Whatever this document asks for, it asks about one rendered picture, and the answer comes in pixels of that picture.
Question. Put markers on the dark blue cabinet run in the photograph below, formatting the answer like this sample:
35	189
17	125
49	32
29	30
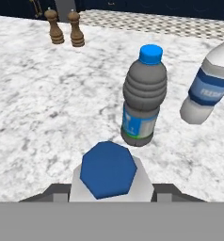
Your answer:
19	8

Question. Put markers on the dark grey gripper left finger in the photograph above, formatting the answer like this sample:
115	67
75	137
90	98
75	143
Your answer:
56	192

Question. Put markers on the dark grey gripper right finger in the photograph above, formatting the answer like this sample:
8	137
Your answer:
167	192

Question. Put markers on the brown wooden pepper mill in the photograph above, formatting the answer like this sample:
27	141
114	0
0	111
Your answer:
75	29
54	26

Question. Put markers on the white bottle blue label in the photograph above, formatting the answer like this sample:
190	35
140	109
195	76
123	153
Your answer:
208	89

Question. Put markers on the grey bottle light blue cap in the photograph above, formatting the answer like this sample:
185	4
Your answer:
143	100

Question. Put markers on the white bottle dark blue cap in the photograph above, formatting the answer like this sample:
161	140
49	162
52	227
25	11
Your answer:
108	169

